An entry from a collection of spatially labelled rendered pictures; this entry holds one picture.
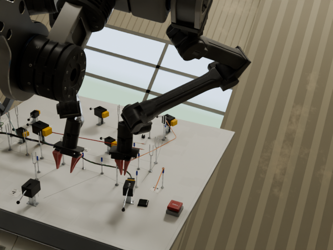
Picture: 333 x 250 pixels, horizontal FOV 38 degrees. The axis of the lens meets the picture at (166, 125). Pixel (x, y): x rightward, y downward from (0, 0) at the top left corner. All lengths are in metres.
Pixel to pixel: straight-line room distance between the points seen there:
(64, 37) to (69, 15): 0.06
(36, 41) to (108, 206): 0.99
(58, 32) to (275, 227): 2.84
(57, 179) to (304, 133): 2.38
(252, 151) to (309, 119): 0.55
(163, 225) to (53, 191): 0.50
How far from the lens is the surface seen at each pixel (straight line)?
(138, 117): 1.64
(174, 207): 1.94
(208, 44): 1.49
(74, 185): 2.12
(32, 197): 2.01
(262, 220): 3.74
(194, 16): 1.26
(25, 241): 1.99
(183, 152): 2.34
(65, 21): 1.20
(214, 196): 3.75
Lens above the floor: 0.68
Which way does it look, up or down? 21 degrees up
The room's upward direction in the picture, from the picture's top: 21 degrees clockwise
